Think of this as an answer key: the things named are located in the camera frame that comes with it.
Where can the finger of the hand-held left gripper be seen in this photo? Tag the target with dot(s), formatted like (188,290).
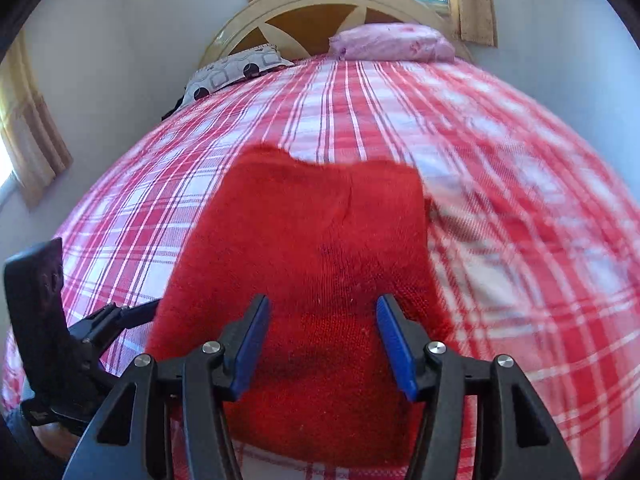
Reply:
(117,320)

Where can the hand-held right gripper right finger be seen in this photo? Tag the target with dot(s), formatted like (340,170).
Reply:
(397,350)

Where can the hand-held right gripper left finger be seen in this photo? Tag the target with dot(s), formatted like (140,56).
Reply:
(249,350)

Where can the red knitted sweater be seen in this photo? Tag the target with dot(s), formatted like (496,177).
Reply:
(320,240)

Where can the red plaid bed sheet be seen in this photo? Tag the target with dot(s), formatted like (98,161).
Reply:
(500,185)

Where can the dark cloth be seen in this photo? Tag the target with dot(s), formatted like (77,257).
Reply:
(172,109)

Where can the grey pillow with black circles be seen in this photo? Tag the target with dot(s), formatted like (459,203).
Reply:
(225,72)

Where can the pink pillow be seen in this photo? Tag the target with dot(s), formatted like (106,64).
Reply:
(395,40)

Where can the cream wooden headboard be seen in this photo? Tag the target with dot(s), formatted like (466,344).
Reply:
(310,17)

